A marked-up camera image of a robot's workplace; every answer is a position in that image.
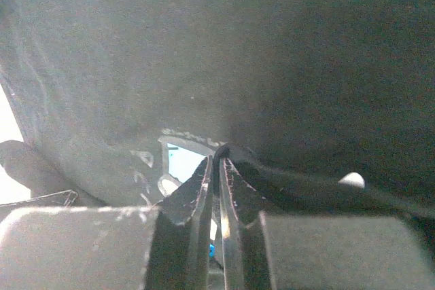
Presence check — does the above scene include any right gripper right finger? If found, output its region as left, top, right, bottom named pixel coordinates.
left=220, top=159, right=434, bottom=289

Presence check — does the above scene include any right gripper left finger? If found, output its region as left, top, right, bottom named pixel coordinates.
left=1, top=157, right=213, bottom=289

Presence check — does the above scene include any black daisy print t-shirt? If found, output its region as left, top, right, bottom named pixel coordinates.
left=1, top=0, right=434, bottom=206

